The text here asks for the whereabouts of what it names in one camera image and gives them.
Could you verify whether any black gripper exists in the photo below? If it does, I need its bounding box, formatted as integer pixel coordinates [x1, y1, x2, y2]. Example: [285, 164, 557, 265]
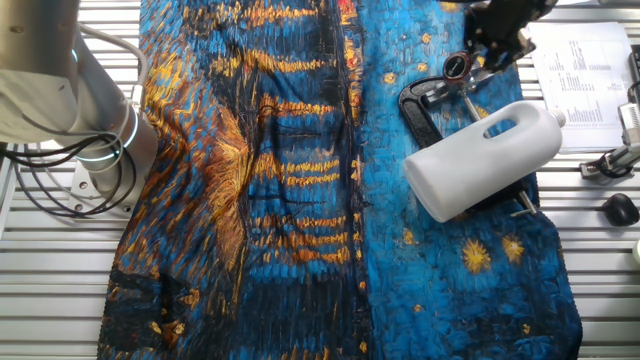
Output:
[463, 0, 557, 74]

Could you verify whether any silver lever base bracket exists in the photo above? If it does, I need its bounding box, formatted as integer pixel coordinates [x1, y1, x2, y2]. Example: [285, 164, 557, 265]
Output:
[424, 62, 497, 107]

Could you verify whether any black C-clamp with screw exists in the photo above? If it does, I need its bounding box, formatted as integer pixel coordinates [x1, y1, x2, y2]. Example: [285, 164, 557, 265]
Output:
[398, 75, 541, 219]

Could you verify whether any printed table paper sheet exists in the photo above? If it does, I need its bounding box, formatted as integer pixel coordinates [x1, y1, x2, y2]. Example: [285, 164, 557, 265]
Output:
[527, 20, 635, 154]

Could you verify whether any white plastic jug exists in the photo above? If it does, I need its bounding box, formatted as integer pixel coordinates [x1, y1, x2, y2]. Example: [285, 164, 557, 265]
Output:
[403, 99, 569, 224]

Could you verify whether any black keyboard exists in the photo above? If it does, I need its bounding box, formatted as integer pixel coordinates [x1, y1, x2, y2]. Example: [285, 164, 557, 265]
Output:
[627, 45, 640, 104]

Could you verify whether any grey metal clamp tool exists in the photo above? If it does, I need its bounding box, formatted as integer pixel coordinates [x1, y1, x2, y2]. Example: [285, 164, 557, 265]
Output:
[579, 144, 640, 181]

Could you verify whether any black rounded knob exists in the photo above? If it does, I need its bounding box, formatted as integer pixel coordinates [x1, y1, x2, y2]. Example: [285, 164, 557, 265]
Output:
[596, 192, 640, 228]

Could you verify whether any blue starry night cloth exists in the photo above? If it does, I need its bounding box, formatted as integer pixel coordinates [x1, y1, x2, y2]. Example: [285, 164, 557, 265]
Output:
[97, 0, 585, 360]

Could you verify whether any silver depth camera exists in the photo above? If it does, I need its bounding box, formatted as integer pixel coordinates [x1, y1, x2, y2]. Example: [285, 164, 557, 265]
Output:
[617, 102, 640, 147]

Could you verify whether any black camera cable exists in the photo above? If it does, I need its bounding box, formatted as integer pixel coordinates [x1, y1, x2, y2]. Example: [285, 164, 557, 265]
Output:
[597, 147, 636, 180]

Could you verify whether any thick grey robot cable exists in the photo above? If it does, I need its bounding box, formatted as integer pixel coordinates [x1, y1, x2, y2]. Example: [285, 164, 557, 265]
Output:
[79, 23, 150, 109]

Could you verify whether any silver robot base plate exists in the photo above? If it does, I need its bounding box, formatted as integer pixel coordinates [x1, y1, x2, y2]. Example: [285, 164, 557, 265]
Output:
[64, 159, 136, 221]

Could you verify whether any black base cable loop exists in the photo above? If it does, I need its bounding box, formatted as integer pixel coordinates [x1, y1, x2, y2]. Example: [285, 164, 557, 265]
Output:
[0, 133, 139, 219]

